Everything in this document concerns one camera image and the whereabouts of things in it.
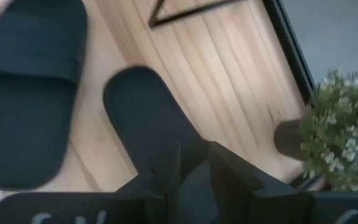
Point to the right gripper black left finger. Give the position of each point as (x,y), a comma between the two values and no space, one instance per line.
(169,168)

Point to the black metal table frame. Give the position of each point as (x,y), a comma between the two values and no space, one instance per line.
(289,46)

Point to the green potted plant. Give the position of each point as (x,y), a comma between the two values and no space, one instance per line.
(346,130)

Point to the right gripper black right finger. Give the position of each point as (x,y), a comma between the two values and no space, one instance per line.
(244,193)

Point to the black slide sandal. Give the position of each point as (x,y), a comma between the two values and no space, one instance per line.
(148,118)
(30,118)

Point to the wooden shelf black metal frame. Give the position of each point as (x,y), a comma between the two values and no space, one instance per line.
(153,23)

